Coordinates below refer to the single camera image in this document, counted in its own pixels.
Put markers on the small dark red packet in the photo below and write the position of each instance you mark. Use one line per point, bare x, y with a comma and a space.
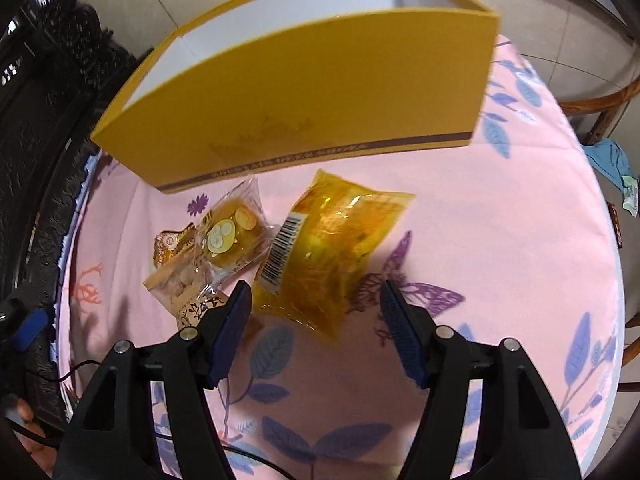
617, 225

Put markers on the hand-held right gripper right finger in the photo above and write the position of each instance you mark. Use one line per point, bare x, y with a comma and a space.
404, 340

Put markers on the yellow cardboard box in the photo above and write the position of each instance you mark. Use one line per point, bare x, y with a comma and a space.
325, 90

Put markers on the gold brown snack packet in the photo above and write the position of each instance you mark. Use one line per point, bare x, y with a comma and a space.
172, 245

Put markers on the brown kraft snack packet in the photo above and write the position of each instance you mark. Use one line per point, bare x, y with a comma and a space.
185, 290

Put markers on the blue cloth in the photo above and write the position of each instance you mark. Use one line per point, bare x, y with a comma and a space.
607, 160

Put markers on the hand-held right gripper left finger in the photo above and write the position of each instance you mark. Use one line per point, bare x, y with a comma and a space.
229, 332

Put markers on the pink floral tablecloth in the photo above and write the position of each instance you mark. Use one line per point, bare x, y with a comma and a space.
500, 260

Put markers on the person's left hand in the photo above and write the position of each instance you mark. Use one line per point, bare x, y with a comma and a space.
40, 447

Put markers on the wooden chair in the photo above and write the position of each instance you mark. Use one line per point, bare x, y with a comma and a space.
600, 105

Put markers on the small green white packet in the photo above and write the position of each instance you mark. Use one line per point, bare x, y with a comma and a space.
631, 195

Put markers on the clear cartoon cake packet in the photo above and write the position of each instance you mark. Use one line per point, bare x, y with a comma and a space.
235, 230

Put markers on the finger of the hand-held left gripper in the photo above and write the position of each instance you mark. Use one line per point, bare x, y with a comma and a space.
27, 327

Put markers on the yellow translucent snack packet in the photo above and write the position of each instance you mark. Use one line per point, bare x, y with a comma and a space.
330, 250

